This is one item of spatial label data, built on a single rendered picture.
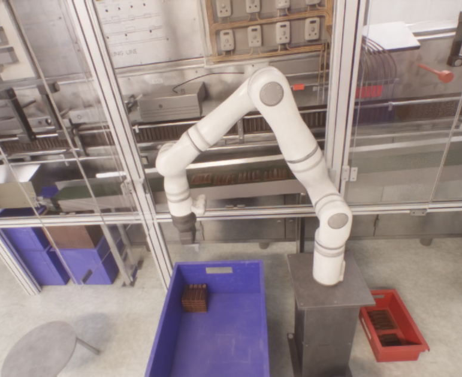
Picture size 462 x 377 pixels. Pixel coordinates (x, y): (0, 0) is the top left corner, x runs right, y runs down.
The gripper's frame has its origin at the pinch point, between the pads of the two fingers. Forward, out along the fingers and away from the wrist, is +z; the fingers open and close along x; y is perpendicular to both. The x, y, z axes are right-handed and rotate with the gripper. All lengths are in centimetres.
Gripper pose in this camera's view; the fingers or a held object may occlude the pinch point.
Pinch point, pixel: (199, 250)
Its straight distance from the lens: 102.3
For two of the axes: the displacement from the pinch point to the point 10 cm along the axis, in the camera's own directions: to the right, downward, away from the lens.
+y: -9.9, 0.9, 1.0
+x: -0.3, 5.4, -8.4
